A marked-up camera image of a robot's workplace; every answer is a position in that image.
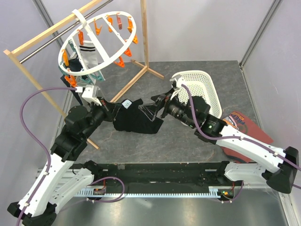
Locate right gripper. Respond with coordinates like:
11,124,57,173
139,87,197,128

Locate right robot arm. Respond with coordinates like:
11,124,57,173
138,92,300,194

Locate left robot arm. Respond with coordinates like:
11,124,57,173
8,99,120,226

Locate white round clip hanger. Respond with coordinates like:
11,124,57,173
58,9,138,87

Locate black folded garment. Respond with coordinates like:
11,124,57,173
113,99,164,134

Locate white perforated laundry basket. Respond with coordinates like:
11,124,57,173
170,70,222,118

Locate dark navy sock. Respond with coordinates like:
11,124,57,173
60,58,83,105

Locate white sock black stripes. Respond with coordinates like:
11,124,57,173
79,40,98,69

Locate red printed t-shirt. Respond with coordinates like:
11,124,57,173
222,111,274,163

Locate metal rack rod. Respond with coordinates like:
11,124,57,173
19,9,90,64

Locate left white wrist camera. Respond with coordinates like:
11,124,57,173
75,85,102,106

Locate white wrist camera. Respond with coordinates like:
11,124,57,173
75,85,102,106
170,74,186,100

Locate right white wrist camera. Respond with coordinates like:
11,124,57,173
170,74,186,100

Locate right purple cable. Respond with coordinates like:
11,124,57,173
180,84,301,171

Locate purple cable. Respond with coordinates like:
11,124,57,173
15,86,77,226
180,84,301,171

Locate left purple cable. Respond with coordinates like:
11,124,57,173
15,86,77,226

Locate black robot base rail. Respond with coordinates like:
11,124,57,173
70,160,244,191

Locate white slotted cable duct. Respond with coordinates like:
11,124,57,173
74,187,232,199

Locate wooden drying rack frame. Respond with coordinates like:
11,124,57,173
3,0,165,150

